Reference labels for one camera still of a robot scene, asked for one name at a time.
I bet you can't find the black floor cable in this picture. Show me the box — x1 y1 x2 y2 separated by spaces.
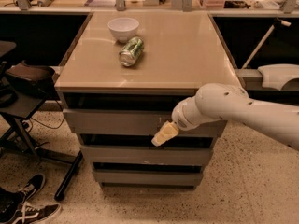
21 100 65 133

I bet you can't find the grey middle drawer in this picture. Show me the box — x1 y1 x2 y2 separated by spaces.
81 146 212 166

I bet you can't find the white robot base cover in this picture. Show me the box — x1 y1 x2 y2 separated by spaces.
258 63 299 91

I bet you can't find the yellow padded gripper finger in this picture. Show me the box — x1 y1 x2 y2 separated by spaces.
151 121 179 147

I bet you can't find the white ceramic bowl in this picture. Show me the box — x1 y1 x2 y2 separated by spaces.
107 18 139 43

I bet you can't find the black sneaker upper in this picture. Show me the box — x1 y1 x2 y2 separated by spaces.
0 174 46 212

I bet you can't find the green soda can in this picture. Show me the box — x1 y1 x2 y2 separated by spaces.
119 36 144 67

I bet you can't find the grey bottom drawer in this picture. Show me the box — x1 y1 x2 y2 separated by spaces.
93 170 203 186

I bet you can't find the black sneaker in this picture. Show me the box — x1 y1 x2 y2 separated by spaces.
0 203 62 224
0 174 46 212

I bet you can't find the grey drawer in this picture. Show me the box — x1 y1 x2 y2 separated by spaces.
81 146 212 166
62 108 228 138
93 170 203 186

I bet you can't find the grey drawer cabinet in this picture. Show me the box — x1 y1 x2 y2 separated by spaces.
53 10 244 191

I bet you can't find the black office chair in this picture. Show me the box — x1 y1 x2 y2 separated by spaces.
0 40 84 203

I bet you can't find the grey top drawer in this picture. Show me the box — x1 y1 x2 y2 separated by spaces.
62 108 228 138

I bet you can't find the dark brown bag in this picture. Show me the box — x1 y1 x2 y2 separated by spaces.
5 63 55 98

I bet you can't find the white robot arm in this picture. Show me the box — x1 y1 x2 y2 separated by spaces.
151 83 299 150

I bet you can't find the white stick with black tip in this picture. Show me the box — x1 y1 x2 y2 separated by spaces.
242 18 292 69

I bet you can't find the black sneaker lower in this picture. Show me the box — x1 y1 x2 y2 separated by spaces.
0 203 62 224

